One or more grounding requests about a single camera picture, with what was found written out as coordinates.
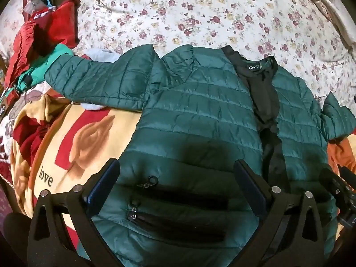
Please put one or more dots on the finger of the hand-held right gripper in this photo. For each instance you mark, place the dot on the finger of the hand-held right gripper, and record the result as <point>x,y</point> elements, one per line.
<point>331,182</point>

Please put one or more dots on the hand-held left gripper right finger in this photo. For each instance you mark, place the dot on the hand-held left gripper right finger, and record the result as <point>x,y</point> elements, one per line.
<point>251,185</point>

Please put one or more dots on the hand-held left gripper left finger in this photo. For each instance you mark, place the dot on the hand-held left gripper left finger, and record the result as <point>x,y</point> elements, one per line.
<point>104,183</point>

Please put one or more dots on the green puffer jacket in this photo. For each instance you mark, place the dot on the green puffer jacket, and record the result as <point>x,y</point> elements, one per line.
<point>200,108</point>

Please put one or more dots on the printed yellow red blanket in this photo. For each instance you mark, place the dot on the printed yellow red blanket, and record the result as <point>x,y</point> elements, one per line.
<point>83,139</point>

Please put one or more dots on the teal garment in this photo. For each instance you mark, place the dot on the teal garment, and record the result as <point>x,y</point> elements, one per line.
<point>36,71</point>

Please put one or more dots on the red garment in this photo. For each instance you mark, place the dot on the red garment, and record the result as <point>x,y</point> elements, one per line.
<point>30,39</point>

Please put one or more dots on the beige bed sheet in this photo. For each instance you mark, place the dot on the beige bed sheet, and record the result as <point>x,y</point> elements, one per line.
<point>328,8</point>

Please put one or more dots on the floral quilt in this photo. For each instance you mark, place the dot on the floral quilt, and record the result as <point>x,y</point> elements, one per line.
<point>211,14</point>

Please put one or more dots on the clear plastic bag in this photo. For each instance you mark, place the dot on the clear plastic bag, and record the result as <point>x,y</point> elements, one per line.
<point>33,4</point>

